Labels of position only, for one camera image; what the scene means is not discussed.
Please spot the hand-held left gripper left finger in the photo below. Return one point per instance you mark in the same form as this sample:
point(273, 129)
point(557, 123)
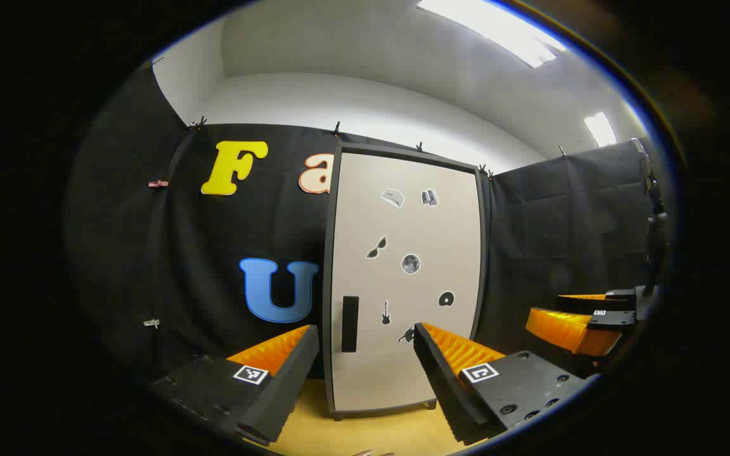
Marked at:
point(289, 386)

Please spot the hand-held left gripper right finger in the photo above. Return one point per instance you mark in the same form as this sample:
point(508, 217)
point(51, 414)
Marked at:
point(447, 396)

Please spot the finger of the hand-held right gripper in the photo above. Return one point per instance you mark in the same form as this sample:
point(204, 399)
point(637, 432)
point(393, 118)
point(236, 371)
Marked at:
point(568, 329)
point(618, 297)

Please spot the beige cabinet door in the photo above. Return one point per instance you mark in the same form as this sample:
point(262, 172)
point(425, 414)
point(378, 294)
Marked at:
point(371, 380)

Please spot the white clip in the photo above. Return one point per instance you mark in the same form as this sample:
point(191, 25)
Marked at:
point(151, 323)

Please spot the black backdrop cloth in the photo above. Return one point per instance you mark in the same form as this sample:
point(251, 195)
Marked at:
point(213, 253)

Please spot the small ceiling light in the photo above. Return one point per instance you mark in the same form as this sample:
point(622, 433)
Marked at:
point(601, 130)

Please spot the red clip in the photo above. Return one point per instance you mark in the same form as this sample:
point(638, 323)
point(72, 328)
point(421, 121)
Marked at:
point(158, 183)

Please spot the long ceiling light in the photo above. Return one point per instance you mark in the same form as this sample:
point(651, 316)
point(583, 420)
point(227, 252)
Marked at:
point(492, 28)

